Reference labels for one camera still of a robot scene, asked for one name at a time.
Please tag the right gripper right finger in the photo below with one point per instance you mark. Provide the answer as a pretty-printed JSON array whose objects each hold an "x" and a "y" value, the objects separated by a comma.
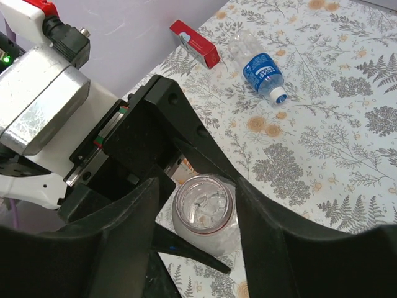
[{"x": 287, "y": 255}]

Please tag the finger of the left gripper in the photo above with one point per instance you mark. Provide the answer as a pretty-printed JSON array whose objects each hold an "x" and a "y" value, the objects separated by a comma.
[{"x": 165, "y": 241}]

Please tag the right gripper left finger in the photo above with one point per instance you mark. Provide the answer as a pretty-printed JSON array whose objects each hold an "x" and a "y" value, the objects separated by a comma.
[{"x": 104, "y": 254}]

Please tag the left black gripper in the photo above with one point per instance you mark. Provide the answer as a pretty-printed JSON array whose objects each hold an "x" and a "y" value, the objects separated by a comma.
[{"x": 141, "y": 140}]

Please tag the clear jar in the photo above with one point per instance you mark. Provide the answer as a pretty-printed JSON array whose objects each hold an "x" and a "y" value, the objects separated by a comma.
[{"x": 204, "y": 214}]

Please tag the orange juice bottle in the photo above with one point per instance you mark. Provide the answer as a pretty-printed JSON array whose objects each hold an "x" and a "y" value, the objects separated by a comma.
[{"x": 184, "y": 172}]

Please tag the blue label water bottle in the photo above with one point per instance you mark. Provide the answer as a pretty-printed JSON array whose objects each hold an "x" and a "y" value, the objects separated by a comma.
[{"x": 258, "y": 68}]

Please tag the red toothpaste box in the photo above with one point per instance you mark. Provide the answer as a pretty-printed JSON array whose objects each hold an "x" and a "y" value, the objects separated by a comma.
[{"x": 197, "y": 45}]

